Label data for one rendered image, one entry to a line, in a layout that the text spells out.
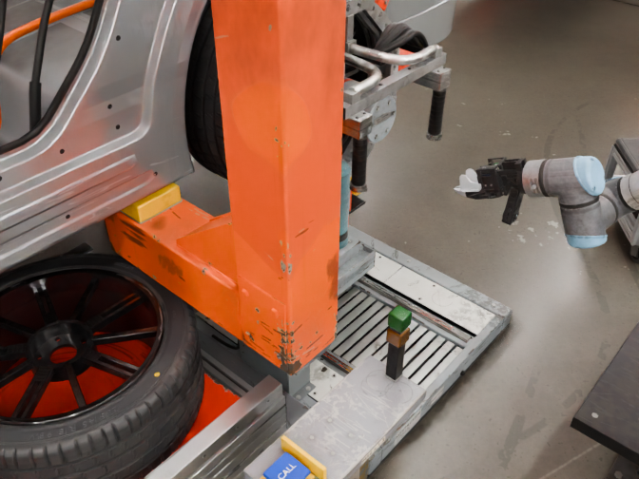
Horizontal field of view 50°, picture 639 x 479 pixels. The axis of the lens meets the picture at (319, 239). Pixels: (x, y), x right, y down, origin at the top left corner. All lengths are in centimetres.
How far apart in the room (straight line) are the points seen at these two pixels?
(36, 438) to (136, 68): 82
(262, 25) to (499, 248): 188
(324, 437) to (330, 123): 69
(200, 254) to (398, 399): 57
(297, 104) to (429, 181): 203
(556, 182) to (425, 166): 163
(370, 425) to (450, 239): 138
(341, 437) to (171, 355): 44
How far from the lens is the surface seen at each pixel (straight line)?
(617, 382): 199
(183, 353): 165
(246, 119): 121
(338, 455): 151
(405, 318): 149
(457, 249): 276
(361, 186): 169
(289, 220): 125
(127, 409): 157
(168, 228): 172
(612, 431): 188
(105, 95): 159
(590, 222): 169
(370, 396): 161
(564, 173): 166
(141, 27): 160
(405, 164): 324
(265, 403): 170
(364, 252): 246
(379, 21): 193
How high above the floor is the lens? 170
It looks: 38 degrees down
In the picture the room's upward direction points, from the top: straight up
